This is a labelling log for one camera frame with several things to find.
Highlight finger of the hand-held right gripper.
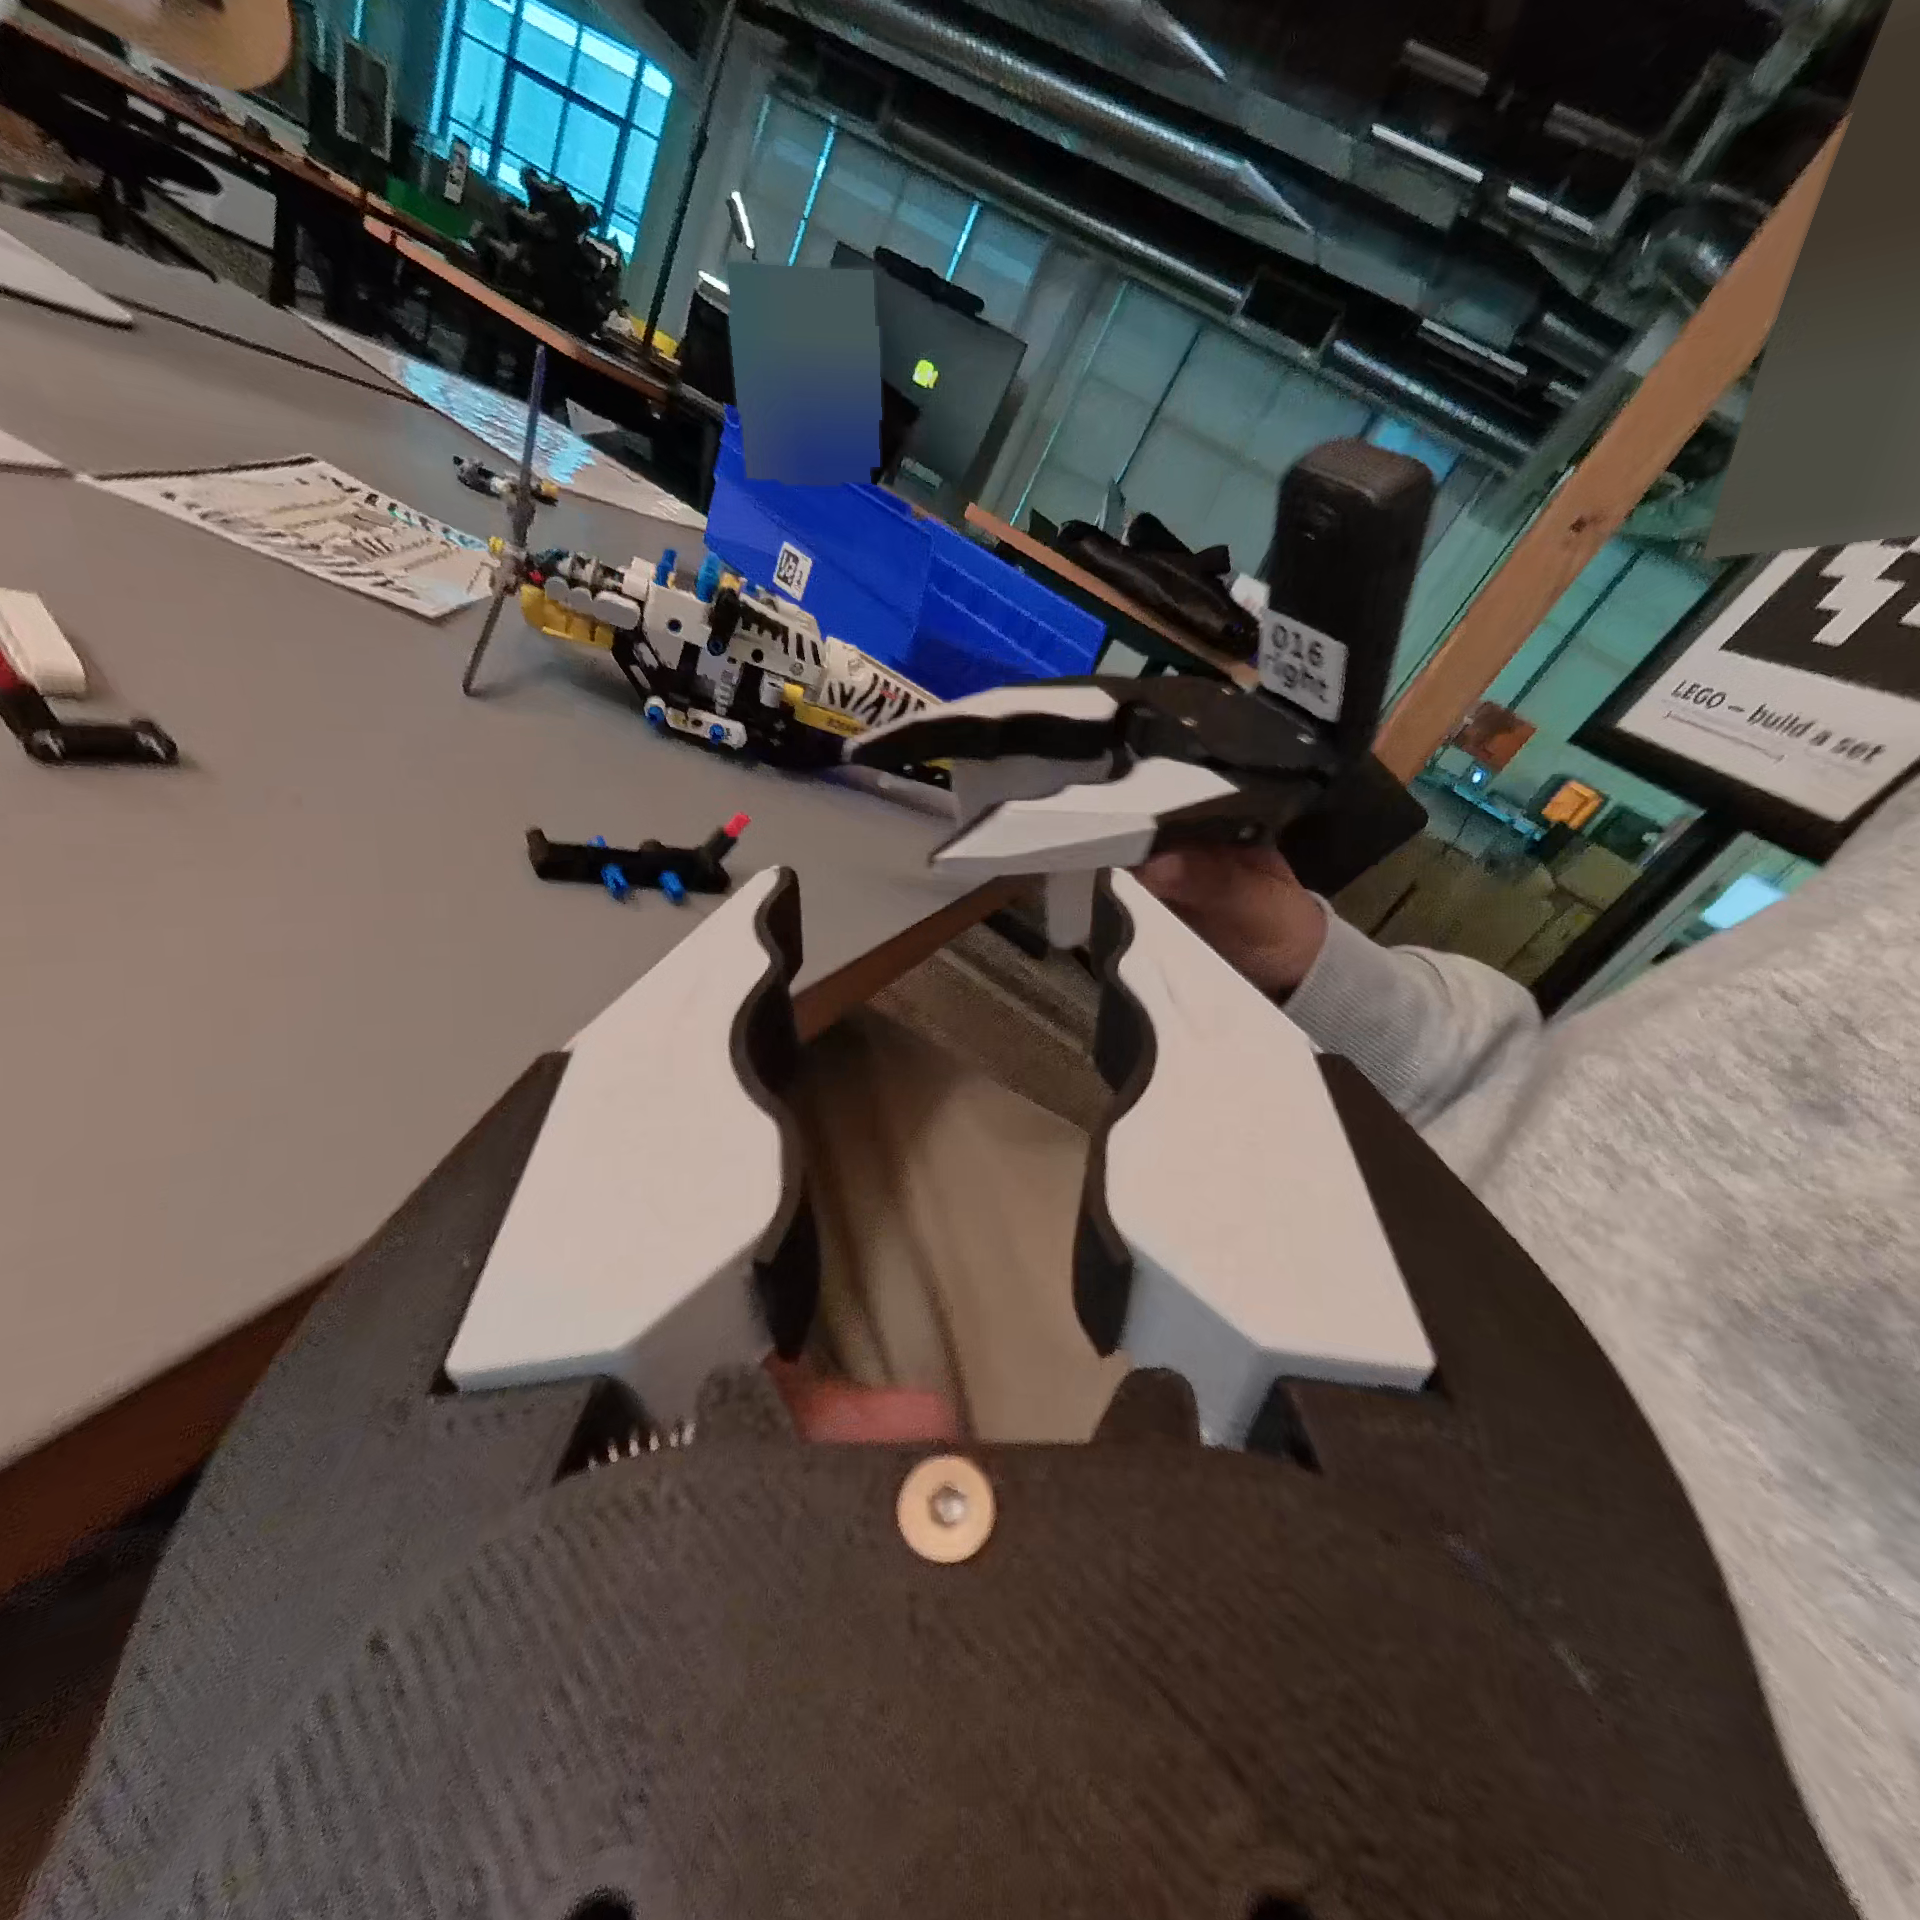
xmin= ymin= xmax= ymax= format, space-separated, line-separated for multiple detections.
xmin=929 ymin=751 xmax=1247 ymax=875
xmin=846 ymin=679 xmax=1148 ymax=784

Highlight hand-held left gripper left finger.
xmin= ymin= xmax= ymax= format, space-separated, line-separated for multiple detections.
xmin=445 ymin=869 xmax=823 ymax=1423

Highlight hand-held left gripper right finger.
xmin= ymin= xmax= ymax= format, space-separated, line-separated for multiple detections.
xmin=1068 ymin=869 xmax=1435 ymax=1450

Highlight black lego beam blue pins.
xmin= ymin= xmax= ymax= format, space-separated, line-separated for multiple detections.
xmin=526 ymin=826 xmax=709 ymax=907

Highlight person's right forearm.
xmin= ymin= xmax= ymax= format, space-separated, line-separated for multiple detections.
xmin=1271 ymin=901 xmax=1545 ymax=1127

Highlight partly built lego helicopter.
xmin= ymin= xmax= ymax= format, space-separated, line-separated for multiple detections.
xmin=459 ymin=343 xmax=961 ymax=777

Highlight black lego connector red axle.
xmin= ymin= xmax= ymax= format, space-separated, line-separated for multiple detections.
xmin=0 ymin=671 xmax=184 ymax=769

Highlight white lego beam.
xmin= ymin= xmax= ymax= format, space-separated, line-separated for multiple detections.
xmin=0 ymin=587 xmax=86 ymax=695

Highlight person's right hand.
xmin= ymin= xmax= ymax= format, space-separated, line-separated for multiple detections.
xmin=1148 ymin=838 xmax=1331 ymax=1003

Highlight blue plastic storage bin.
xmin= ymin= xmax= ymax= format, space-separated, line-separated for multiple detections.
xmin=709 ymin=404 xmax=1113 ymax=709

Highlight black jacket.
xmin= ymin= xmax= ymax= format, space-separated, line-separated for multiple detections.
xmin=1057 ymin=512 xmax=1269 ymax=656

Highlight slanted wooden beam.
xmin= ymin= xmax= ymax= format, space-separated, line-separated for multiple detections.
xmin=1370 ymin=127 xmax=1849 ymax=784

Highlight dark background monitor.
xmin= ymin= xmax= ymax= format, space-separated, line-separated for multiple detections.
xmin=873 ymin=244 xmax=1032 ymax=480

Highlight framed marker sign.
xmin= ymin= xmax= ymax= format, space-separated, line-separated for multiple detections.
xmin=1576 ymin=539 xmax=1920 ymax=869

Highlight person's grey hoodie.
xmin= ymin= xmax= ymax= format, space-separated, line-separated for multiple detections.
xmin=1408 ymin=772 xmax=1920 ymax=1920

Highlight printed paper sheet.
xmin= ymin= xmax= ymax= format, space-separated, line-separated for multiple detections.
xmin=310 ymin=314 xmax=709 ymax=526

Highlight zebra striped sticker sheet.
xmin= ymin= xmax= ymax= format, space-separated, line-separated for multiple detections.
xmin=86 ymin=456 xmax=497 ymax=618

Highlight white monitor stand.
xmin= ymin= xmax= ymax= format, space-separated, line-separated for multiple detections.
xmin=0 ymin=223 xmax=139 ymax=331

